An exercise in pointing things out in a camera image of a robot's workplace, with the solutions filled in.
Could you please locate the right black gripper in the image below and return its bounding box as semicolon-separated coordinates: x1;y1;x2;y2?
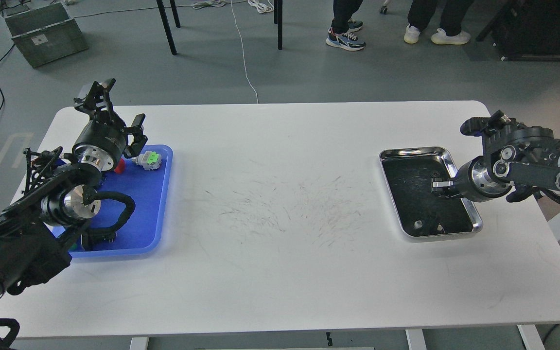
431;158;511;202

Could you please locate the white sneaker right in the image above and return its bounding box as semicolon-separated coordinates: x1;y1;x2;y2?
431;27;471;46

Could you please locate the green grey switch module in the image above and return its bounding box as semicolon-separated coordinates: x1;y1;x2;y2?
131;151;162;171

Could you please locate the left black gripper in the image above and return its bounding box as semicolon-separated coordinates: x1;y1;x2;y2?
72;78;148;171

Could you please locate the blue sneaker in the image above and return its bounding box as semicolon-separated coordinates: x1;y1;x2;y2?
326;18;366;52

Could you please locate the white sneaker left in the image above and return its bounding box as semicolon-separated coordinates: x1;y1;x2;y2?
403;24;421;45

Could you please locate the black table leg left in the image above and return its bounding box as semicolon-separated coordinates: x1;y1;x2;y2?
156;0;181;56

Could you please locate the white sneaker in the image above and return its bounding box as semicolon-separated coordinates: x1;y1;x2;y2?
431;27;471;46
403;24;421;45

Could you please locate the silver metal tray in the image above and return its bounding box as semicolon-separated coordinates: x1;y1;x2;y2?
379;146;484;241

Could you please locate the black table leg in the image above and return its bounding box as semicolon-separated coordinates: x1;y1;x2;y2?
273;0;283;51
156;0;181;56

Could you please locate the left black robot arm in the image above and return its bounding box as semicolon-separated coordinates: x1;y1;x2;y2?
0;78;148;350

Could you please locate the black table leg right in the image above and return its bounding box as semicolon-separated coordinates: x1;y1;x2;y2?
273;0;283;51

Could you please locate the black switch component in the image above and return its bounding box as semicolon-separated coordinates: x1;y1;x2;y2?
81;232;117;252

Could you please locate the black equipment case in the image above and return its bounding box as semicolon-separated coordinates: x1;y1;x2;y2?
475;0;560;61

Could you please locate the blue plastic tray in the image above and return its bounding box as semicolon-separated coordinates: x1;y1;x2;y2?
69;144;173;259

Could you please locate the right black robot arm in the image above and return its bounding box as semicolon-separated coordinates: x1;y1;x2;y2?
431;110;560;204

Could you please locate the white cable on floor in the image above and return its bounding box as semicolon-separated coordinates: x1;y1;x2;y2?
192;0;275;104

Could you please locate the red push button switch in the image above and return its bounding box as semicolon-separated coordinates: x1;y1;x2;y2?
112;157;126;174

